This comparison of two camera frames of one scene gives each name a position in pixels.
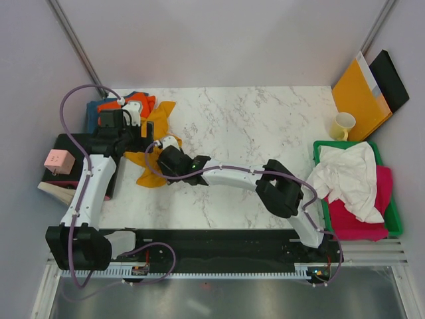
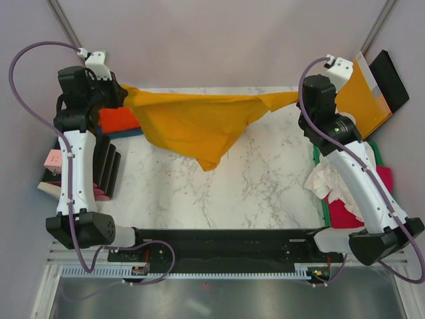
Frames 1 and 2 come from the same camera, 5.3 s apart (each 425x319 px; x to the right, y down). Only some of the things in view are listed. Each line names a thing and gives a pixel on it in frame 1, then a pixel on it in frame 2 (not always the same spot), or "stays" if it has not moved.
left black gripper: [137, 129] to [119, 94]
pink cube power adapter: [59, 161] stays
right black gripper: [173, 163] to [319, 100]
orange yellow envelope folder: [357, 94] stays
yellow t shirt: [155, 125] to [204, 124]
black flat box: [390, 80] stays
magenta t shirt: [344, 223] stays
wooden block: [65, 195] stays
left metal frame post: [62, 17] stays
